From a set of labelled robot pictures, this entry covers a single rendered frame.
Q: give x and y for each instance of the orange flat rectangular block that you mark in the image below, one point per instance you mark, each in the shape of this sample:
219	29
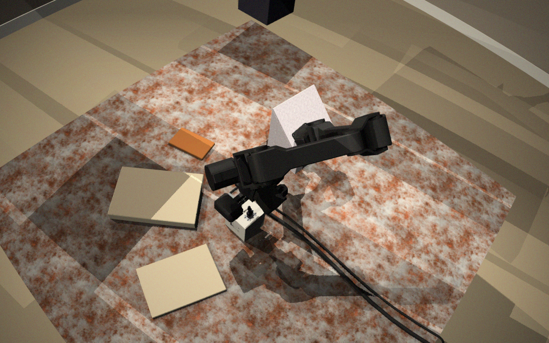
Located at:
191	143

